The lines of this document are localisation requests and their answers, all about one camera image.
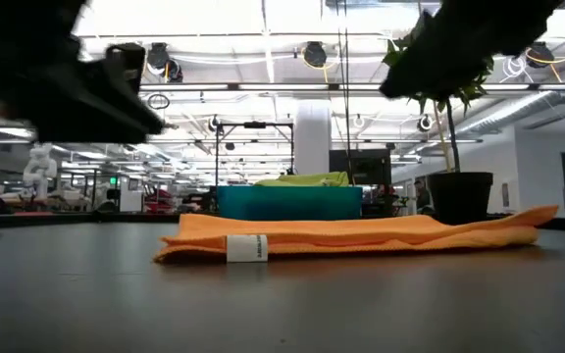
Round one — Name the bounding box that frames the white robot figure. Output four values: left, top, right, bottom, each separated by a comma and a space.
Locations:
22, 142, 59, 200

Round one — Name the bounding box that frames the green leafy plant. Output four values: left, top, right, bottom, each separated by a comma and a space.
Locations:
383, 28, 494, 173

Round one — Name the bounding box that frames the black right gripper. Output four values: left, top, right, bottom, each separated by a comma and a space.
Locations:
379, 0, 565, 100

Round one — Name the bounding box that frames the white ventilation duct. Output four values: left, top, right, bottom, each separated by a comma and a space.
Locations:
453, 90, 565, 136

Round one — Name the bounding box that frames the green microfiber towel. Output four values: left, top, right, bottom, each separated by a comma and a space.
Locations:
254, 171, 350, 188

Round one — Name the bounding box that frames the black cabinet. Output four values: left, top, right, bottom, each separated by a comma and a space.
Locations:
329, 149, 392, 186

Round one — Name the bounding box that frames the black aluminium table frame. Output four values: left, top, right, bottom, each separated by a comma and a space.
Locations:
0, 211, 565, 232

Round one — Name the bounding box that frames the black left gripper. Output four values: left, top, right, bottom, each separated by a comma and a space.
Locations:
0, 0, 166, 148

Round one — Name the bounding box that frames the black gantry frame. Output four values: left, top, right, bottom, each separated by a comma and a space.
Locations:
215, 121, 295, 186

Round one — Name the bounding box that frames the black ceiling cable reel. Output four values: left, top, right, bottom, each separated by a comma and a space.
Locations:
303, 41, 329, 69
526, 41, 556, 69
144, 42, 184, 83

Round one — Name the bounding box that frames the person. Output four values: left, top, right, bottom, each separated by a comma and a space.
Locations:
412, 178, 432, 213

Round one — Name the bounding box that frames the long ceiling light bar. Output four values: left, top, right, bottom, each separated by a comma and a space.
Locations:
137, 82, 565, 92

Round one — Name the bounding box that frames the blue plastic bin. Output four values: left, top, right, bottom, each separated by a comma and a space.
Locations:
216, 184, 364, 222

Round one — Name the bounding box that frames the black plant pot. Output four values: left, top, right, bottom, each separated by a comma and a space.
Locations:
427, 171, 494, 227

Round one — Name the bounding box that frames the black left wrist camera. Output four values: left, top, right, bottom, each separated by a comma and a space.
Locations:
104, 42, 147, 94

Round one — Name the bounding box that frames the orange microfiber towel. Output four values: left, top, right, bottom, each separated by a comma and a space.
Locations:
153, 204, 560, 265

